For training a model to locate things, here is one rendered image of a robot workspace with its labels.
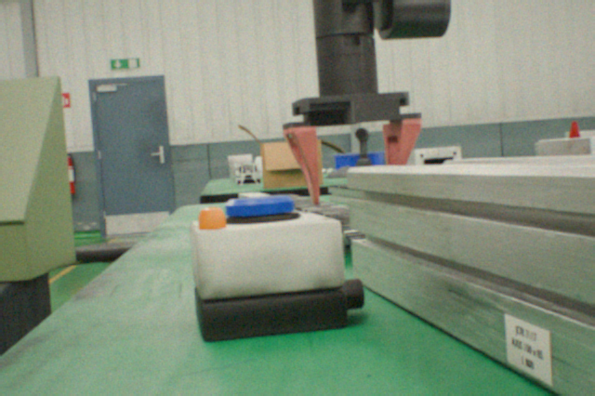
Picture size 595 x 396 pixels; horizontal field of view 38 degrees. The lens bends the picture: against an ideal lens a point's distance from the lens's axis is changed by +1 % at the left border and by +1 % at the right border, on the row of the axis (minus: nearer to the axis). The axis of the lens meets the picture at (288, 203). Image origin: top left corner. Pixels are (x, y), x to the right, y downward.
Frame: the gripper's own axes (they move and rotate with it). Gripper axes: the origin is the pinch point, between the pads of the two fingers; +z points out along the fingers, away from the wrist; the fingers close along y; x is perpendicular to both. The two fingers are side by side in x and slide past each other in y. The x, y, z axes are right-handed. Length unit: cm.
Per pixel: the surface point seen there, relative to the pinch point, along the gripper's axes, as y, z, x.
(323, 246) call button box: -10.7, 1.2, -34.9
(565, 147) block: 13.8, -3.0, -15.3
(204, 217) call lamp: -17.0, -0.9, -34.4
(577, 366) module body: -6, 4, -53
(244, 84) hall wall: 128, -108, 1079
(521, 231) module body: -5.8, -0.2, -49.0
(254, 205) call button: -14.1, -1.2, -32.8
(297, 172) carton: 31, 1, 200
